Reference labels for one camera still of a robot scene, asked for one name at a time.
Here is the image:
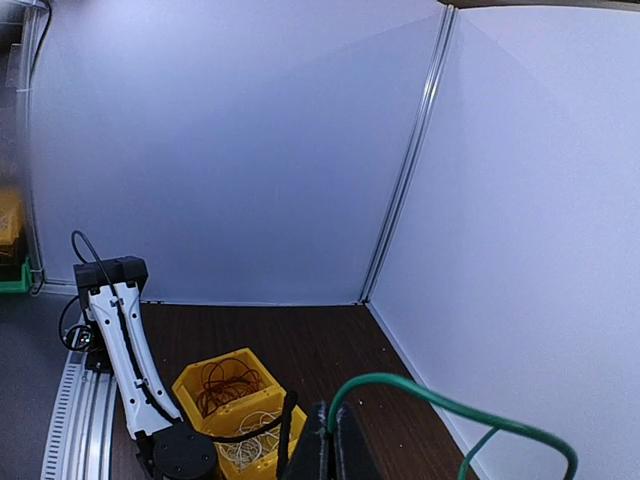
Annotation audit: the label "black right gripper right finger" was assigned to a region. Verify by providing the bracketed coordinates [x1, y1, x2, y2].
[329, 403, 383, 480]

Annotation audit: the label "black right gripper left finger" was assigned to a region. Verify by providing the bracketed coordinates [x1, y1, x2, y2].
[282, 401, 331, 480]

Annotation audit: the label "thin red cable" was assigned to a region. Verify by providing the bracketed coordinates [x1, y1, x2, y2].
[197, 357, 264, 419]

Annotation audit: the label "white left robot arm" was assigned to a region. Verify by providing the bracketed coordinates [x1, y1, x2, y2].
[73, 256, 219, 479]

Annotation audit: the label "yellow middle bin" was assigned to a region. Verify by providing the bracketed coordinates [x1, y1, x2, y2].
[201, 392, 285, 479]

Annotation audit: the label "yellow bin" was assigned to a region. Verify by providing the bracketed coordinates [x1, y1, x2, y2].
[201, 392, 285, 479]
[172, 348, 284, 434]

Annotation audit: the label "yellow bin near front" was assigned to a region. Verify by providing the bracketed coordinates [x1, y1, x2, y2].
[172, 348, 284, 434]

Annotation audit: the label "left controller board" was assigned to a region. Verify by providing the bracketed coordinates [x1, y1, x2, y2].
[62, 324, 94, 352]

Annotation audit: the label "green bin outside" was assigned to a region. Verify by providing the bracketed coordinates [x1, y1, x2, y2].
[0, 257, 33, 294]

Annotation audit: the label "black left camera cable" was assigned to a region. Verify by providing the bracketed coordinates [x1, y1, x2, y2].
[214, 390, 300, 480]

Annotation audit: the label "aluminium front rail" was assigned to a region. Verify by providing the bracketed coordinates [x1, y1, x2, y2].
[42, 294, 131, 480]

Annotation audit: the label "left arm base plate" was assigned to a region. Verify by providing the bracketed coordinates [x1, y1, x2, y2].
[84, 347, 113, 374]

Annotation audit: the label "aluminium corner post left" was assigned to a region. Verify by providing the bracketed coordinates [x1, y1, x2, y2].
[358, 4, 458, 304]

